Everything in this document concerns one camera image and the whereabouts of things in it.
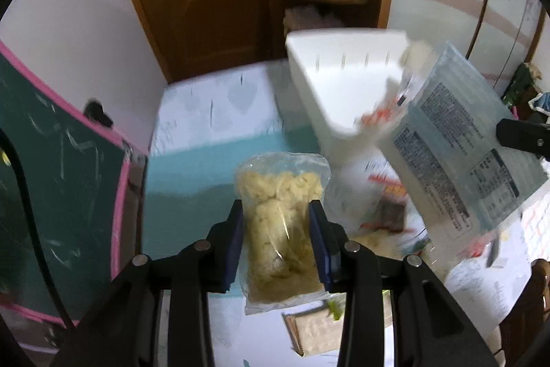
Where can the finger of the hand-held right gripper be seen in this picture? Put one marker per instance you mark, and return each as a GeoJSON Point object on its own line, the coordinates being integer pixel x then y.
{"type": "Point", "coordinates": [522, 135]}

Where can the clear bag of yellow puffs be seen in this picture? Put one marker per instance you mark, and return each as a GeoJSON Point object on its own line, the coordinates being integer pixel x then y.
{"type": "Point", "coordinates": [279, 195]}

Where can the dark green object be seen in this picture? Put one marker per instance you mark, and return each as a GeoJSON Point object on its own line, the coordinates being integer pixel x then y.
{"type": "Point", "coordinates": [520, 87]}

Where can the clear packet of pale crackers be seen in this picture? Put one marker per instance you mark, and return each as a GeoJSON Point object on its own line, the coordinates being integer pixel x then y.
{"type": "Point", "coordinates": [313, 328]}

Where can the dark wooden chair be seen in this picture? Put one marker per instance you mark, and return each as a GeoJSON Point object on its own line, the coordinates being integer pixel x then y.
{"type": "Point", "coordinates": [528, 307]}

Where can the white plastic basket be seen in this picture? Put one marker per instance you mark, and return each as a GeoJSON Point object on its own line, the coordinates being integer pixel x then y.
{"type": "Point", "coordinates": [343, 92]}

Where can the green chalkboard with pink frame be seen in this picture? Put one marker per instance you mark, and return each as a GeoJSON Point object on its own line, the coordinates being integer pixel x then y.
{"type": "Point", "coordinates": [64, 178]}

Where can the clear packet with red print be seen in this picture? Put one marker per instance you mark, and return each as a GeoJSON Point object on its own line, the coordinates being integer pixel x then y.
{"type": "Point", "coordinates": [391, 212]}

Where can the small black eraser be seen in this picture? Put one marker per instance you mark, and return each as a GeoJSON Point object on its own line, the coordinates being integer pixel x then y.
{"type": "Point", "coordinates": [99, 112]}

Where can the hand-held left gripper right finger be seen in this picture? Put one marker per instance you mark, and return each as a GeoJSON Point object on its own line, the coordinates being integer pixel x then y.
{"type": "Point", "coordinates": [319, 242]}

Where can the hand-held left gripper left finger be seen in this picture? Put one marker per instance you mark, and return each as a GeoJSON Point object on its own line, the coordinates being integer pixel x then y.
{"type": "Point", "coordinates": [234, 240]}

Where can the teal table mat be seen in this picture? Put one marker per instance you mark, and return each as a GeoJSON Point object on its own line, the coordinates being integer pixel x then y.
{"type": "Point", "coordinates": [184, 186]}

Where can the large pale blue snack packet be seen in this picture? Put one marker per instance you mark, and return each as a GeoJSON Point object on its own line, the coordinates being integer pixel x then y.
{"type": "Point", "coordinates": [447, 135]}

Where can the pastel wardrobe with pink stripes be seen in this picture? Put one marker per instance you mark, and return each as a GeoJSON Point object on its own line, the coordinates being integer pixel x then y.
{"type": "Point", "coordinates": [429, 6]}

